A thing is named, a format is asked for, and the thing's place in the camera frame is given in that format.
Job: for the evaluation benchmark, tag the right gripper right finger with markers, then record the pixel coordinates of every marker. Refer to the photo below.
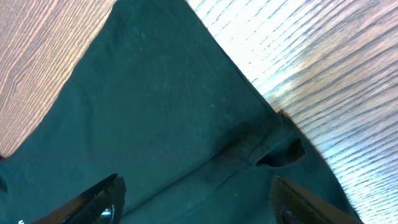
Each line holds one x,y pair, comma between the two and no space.
292,203

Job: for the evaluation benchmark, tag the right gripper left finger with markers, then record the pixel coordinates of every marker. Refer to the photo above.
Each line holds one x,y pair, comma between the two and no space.
102,203

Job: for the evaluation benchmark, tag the black polo shirt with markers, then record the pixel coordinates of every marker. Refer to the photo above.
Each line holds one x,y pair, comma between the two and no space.
156,100

